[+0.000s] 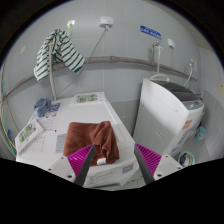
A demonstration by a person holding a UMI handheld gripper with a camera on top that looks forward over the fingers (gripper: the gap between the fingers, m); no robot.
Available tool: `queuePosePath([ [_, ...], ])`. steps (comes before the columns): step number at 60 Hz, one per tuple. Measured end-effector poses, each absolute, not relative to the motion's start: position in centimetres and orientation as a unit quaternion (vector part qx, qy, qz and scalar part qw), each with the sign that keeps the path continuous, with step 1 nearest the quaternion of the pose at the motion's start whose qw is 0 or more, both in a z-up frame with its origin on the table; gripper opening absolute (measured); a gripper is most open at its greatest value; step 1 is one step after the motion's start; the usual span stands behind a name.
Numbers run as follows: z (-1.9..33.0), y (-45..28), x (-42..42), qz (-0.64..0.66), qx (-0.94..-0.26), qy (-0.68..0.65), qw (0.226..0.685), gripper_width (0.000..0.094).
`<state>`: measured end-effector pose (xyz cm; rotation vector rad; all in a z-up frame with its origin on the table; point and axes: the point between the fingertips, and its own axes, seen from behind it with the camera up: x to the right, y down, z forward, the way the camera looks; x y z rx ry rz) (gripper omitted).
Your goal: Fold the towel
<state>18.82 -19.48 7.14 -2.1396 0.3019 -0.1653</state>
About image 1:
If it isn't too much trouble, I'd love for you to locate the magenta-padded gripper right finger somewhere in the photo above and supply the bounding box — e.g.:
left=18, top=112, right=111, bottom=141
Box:
left=133, top=142, right=184, bottom=185

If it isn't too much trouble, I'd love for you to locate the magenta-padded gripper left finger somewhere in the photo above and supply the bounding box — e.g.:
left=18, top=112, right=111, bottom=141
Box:
left=46, top=143, right=96, bottom=187

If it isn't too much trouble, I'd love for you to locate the brown towel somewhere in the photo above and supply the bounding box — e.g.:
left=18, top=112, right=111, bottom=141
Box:
left=62, top=120, right=121, bottom=167

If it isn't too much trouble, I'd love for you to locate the teal floor basin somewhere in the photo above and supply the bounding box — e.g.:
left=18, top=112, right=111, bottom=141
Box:
left=177, top=150, right=196, bottom=168

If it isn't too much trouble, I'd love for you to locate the white top-loading washing machine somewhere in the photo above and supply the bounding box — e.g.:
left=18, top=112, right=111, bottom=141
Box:
left=132, top=77, right=206, bottom=158

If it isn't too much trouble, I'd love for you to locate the teal bucket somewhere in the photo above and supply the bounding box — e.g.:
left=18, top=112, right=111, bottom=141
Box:
left=195, top=125, right=208, bottom=142

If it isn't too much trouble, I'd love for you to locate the white printed leaflet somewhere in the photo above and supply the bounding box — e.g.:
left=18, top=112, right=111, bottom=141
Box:
left=37, top=101, right=63, bottom=132

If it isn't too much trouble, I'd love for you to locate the white chest appliance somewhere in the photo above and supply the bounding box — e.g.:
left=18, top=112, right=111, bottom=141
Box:
left=15, top=91, right=140, bottom=189

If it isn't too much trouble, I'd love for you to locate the booklet with green picture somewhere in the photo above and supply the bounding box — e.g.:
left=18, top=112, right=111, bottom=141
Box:
left=14, top=118, right=44, bottom=155

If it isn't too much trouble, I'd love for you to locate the blue crumpled cloth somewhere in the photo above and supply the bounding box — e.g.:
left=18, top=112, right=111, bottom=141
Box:
left=33, top=97, right=53, bottom=118

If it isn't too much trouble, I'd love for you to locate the flat sheet with green picture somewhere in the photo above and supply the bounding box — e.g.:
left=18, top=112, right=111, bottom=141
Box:
left=69, top=91, right=106, bottom=106

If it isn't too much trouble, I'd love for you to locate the green white striped cloth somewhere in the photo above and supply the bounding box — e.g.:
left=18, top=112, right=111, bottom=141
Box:
left=33, top=28, right=86, bottom=83

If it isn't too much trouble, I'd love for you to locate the yellow hose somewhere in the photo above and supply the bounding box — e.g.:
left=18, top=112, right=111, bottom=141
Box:
left=0, top=94, right=18, bottom=151

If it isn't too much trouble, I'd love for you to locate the green hose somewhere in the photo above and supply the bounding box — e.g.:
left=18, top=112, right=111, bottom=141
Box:
left=0, top=79, right=18, bottom=158

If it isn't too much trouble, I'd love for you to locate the white upright hose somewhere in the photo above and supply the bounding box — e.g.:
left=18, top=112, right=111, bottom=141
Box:
left=47, top=39, right=58, bottom=102

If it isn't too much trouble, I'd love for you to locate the grey power cable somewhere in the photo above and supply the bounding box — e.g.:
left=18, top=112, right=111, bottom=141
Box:
left=54, top=26, right=108, bottom=98

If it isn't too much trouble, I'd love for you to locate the grey horizontal wall pipe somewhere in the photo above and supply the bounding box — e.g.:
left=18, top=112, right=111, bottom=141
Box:
left=1, top=55, right=198, bottom=101

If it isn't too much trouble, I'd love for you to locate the wall water tap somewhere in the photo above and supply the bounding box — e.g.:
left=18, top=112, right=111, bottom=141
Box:
left=151, top=39, right=165, bottom=65

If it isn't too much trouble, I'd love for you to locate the small white wall box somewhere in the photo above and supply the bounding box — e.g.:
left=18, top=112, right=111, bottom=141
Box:
left=166, top=37, right=177, bottom=50

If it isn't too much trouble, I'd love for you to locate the blue wall sign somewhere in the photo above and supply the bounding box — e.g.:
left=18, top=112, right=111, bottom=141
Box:
left=139, top=25, right=163, bottom=41

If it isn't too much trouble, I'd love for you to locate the white wall socket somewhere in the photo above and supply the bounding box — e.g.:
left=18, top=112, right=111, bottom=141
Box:
left=99, top=15, right=115, bottom=30

